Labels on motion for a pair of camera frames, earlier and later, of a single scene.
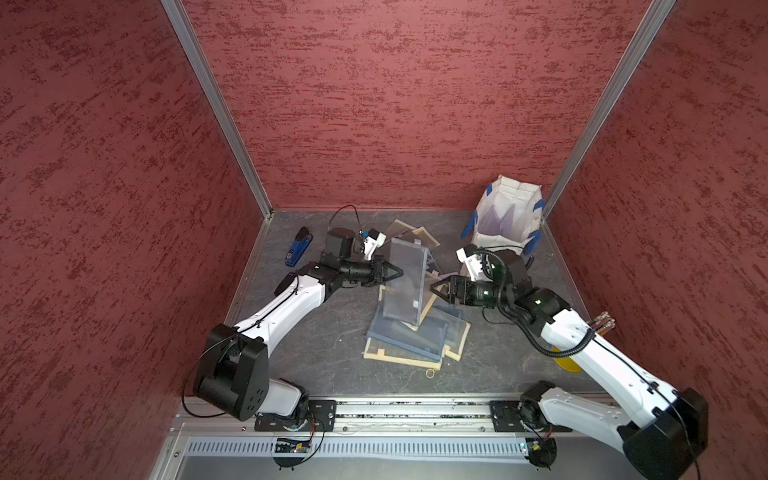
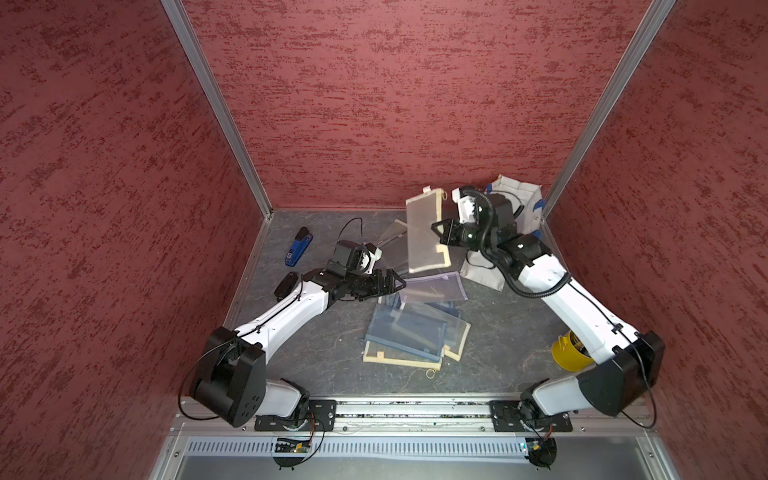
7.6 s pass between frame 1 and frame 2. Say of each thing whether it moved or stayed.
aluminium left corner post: stayed
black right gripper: moved
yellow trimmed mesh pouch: moved
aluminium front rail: stayed
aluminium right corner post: stayed
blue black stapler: stayed
